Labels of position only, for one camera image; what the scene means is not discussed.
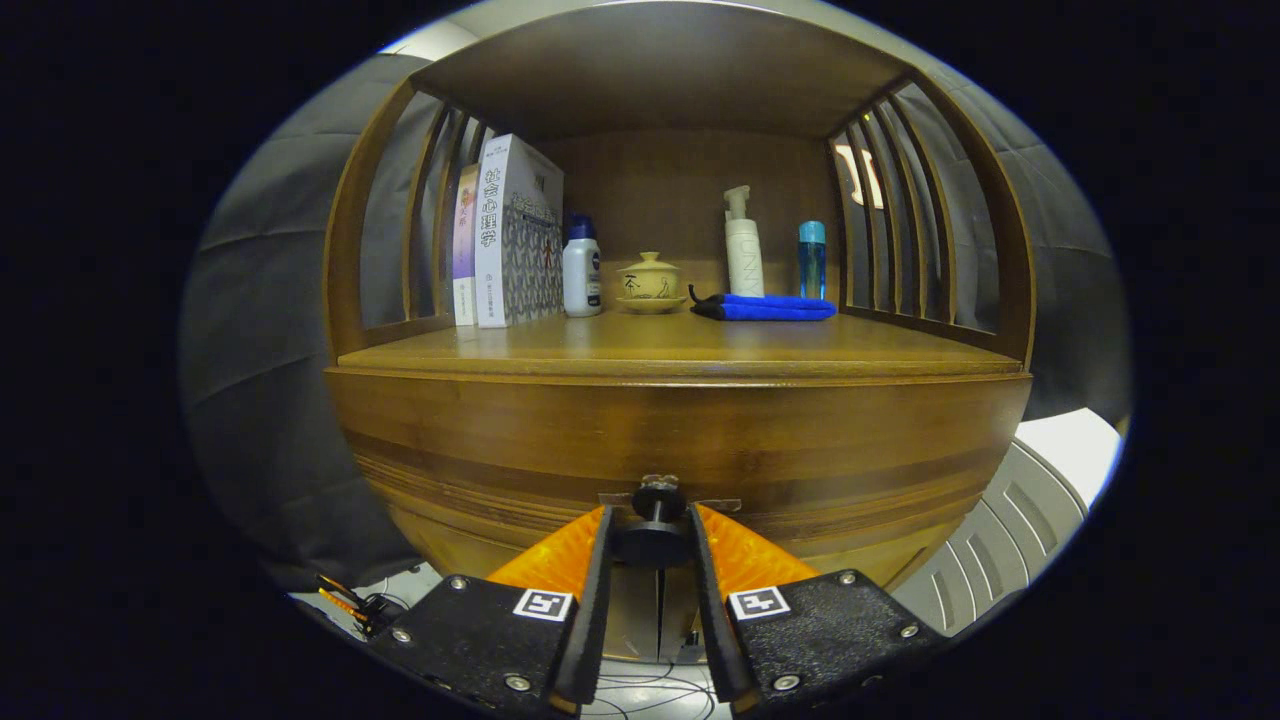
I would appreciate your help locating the yellow lidded tea cup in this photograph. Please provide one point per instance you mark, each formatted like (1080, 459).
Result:
(650, 283)

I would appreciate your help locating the wooden cabinet door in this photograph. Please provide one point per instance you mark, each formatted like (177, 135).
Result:
(635, 610)
(680, 610)

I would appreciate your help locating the clear blue bottle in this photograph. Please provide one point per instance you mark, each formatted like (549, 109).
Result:
(812, 265)

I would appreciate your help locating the white plastic drawer unit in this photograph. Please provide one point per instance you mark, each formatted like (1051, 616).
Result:
(1000, 540)

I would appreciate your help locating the white pump bottle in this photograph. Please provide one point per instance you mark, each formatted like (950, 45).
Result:
(744, 260)

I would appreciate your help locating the wooden cabinet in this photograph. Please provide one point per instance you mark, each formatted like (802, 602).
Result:
(680, 180)

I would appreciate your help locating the thin purple book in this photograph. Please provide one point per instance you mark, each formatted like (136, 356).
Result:
(465, 250)

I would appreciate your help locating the white patterned book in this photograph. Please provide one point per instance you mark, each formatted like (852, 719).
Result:
(520, 250)

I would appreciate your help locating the white bottle with blue cap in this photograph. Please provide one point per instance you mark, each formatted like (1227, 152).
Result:
(582, 275)

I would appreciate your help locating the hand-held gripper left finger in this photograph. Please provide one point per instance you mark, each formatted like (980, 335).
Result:
(592, 620)

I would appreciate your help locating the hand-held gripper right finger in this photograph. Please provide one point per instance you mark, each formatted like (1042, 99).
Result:
(710, 620)

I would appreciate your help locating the wooden drawer with black knob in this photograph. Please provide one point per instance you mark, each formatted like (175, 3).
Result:
(650, 430)

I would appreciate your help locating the wooden countertop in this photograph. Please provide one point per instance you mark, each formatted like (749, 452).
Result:
(700, 345)

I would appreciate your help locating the orange and black tool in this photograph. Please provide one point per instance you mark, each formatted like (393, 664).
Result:
(345, 603)

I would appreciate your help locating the folded blue cloth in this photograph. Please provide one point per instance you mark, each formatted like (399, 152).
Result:
(770, 308)

